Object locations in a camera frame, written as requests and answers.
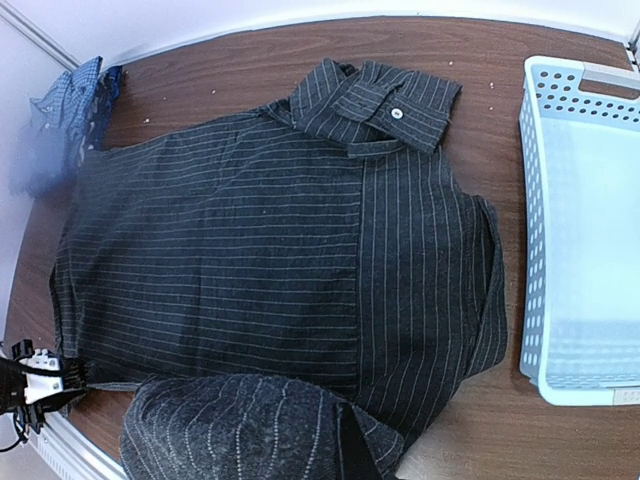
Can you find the aluminium corner post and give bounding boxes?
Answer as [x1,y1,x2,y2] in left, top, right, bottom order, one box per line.
[627,22,640,67]
[1,1,80,70]

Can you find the left aluminium corner post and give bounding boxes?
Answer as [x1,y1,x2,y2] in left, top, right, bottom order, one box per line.
[1,1,80,70]

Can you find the aluminium front rail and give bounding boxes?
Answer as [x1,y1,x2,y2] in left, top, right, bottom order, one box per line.
[29,412,127,480]

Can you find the right aluminium corner post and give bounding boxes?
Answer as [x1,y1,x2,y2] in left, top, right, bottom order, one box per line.
[627,22,640,67]

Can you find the black pinstriped long sleeve shirt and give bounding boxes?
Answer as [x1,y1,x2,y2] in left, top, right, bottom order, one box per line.
[50,59,508,479]

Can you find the light blue perforated plastic basket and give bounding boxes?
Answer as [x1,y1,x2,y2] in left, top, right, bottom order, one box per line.
[519,56,639,406]

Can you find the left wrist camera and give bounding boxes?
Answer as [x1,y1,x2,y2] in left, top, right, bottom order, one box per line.
[22,349,66,406]

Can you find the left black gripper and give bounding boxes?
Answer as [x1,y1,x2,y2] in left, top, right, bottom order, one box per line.
[54,358,92,418]

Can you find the blue checked shirt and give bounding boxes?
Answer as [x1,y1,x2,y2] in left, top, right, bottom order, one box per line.
[28,56,103,150]

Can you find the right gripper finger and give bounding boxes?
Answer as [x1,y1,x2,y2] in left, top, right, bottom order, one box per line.
[335,402,400,479]

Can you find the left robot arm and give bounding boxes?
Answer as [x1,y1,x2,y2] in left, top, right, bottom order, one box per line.
[1,339,88,453]

